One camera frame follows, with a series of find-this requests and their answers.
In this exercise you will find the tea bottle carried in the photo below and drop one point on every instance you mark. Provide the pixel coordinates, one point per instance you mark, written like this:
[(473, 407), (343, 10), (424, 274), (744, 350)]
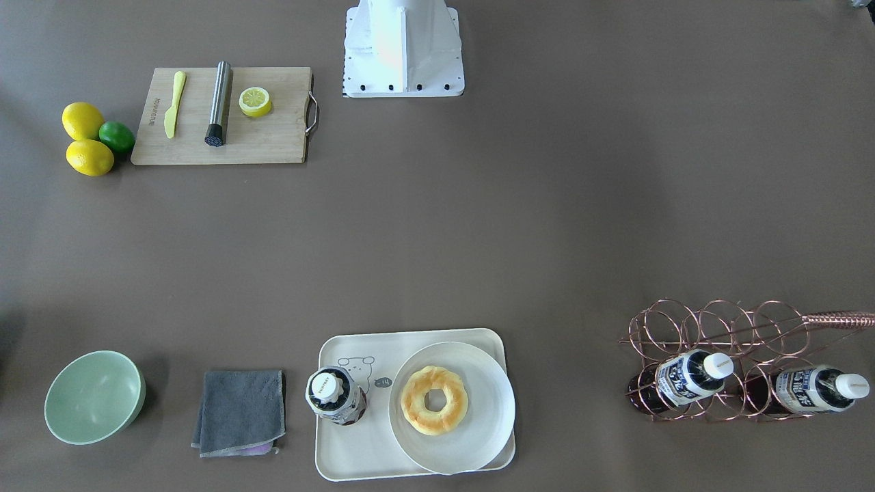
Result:
[(333, 394)]

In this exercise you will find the cream rabbit tray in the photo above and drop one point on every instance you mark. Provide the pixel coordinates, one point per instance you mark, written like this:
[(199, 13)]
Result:
[(382, 444)]

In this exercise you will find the tea bottle rack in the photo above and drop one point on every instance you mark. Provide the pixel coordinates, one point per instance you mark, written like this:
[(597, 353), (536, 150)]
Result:
[(805, 391), (679, 381)]

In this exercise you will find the white round plate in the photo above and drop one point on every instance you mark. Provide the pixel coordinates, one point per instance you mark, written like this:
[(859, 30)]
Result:
[(487, 427)]

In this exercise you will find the glazed donut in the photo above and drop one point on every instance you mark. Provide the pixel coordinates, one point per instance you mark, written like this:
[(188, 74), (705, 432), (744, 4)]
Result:
[(434, 401)]

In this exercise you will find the bamboo cutting board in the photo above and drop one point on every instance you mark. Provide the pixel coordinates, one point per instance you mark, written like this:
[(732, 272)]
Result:
[(280, 137)]

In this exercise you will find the half lemon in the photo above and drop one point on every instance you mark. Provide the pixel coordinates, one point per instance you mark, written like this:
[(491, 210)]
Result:
[(255, 102)]

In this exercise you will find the steel muddler black tip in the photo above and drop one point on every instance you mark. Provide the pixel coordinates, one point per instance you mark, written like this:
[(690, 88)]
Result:
[(215, 133)]

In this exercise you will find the grey folded cloth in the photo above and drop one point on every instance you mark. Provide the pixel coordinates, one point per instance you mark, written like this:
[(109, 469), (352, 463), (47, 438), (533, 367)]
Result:
[(241, 413)]

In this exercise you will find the yellow plastic knife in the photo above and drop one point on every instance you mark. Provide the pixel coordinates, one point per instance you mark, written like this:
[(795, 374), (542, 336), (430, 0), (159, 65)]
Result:
[(170, 117)]

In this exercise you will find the green lime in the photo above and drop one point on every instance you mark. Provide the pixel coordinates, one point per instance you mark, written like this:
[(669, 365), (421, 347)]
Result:
[(117, 136)]

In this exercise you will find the yellow lemon near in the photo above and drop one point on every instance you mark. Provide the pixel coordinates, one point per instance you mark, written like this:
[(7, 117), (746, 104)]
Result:
[(90, 157)]

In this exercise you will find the yellow lemon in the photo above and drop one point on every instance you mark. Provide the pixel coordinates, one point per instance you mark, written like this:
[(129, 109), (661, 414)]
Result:
[(90, 157), (82, 121)]

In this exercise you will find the mint green bowl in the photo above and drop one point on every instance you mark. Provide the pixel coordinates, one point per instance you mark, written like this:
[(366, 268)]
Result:
[(94, 397)]

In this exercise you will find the yellow lemon far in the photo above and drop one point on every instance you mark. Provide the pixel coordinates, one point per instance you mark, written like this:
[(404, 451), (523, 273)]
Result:
[(82, 121)]

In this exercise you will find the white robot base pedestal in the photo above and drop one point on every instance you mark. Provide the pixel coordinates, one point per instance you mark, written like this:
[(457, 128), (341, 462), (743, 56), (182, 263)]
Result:
[(402, 49)]

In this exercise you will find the copper wire bottle rack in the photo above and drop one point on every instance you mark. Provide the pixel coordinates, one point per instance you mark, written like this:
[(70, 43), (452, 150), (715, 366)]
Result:
[(764, 340)]

